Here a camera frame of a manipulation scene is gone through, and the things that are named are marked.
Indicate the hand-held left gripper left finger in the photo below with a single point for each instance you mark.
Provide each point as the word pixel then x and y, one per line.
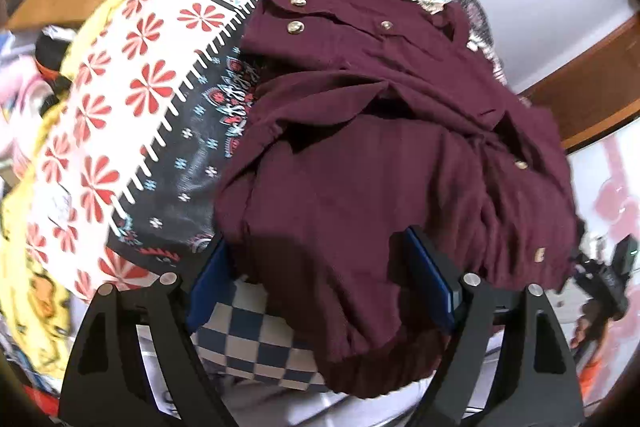
pixel 210 282

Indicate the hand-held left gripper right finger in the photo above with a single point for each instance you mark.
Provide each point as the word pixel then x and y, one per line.
pixel 430 279

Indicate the maroon button shirt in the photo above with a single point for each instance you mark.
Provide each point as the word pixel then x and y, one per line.
pixel 375 157

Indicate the red orange item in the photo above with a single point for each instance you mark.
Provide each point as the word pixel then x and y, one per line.
pixel 600 357

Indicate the yellow cartoon blanket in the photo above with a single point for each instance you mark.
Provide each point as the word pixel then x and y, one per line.
pixel 35 302

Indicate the wooden door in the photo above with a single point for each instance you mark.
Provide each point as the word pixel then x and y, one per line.
pixel 595 92

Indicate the patchwork bedspread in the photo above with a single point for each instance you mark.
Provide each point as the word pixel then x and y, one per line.
pixel 150 82

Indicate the black plush toy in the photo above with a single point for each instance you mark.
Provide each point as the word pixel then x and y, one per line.
pixel 55 52

